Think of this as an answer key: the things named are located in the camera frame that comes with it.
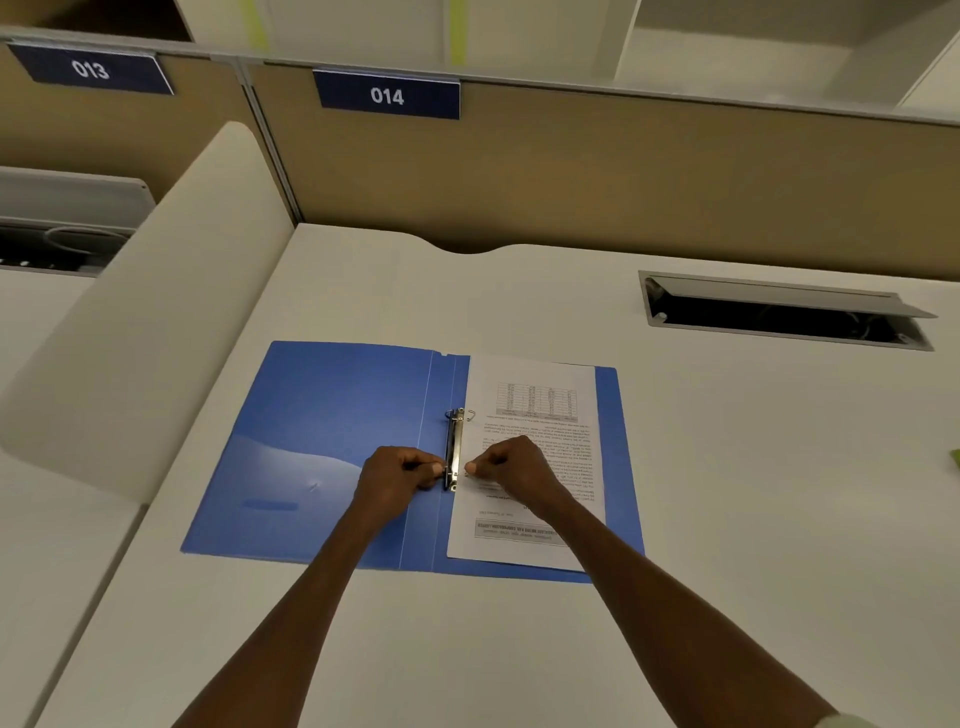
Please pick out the person's right hand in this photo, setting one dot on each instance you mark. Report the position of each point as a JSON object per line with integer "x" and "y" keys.
{"x": 517, "y": 469}

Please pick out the beige partition panel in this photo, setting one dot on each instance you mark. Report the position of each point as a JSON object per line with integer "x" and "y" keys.
{"x": 150, "y": 135}
{"x": 637, "y": 180}

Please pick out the white curved desk divider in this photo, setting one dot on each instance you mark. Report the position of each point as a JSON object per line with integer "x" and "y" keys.
{"x": 172, "y": 315}

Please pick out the blue number sign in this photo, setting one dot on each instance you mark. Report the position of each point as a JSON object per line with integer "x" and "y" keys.
{"x": 90, "y": 69}
{"x": 386, "y": 95}

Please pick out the printed white paper sheet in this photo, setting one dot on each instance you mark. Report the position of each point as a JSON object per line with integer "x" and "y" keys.
{"x": 540, "y": 390}

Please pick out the white shelf unit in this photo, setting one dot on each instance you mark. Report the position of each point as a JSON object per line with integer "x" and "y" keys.
{"x": 720, "y": 52}

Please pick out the person's left forearm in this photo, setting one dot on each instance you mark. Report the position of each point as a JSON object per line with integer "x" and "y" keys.
{"x": 300, "y": 622}

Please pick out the white sleeve cuff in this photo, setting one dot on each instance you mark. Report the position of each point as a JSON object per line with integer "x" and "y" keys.
{"x": 851, "y": 721}

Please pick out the person's left hand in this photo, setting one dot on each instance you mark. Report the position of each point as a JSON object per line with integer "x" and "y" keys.
{"x": 386, "y": 480}

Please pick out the person's right forearm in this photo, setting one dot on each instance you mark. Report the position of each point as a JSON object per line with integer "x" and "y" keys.
{"x": 660, "y": 600}

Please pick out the person's left fingers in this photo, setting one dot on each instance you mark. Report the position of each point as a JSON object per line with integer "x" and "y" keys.
{"x": 426, "y": 471}

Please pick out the person's right thumb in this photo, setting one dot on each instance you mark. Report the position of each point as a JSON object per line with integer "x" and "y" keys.
{"x": 480, "y": 470}

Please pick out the yellow-green tape strip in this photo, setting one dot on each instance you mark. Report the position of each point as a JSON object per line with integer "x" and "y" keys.
{"x": 256, "y": 22}
{"x": 457, "y": 30}

